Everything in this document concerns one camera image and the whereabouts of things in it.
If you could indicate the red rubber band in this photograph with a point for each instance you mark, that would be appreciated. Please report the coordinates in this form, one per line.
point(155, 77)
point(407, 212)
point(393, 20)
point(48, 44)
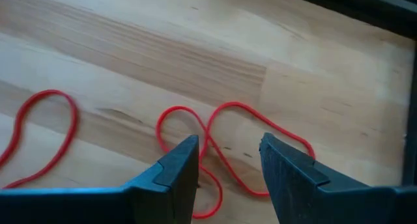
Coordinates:
point(231, 103)
point(49, 91)

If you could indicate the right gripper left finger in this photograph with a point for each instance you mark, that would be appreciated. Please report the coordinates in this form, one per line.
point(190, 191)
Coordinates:
point(146, 204)

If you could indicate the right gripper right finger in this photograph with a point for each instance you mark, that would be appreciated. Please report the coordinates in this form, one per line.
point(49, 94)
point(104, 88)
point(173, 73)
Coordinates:
point(309, 198)

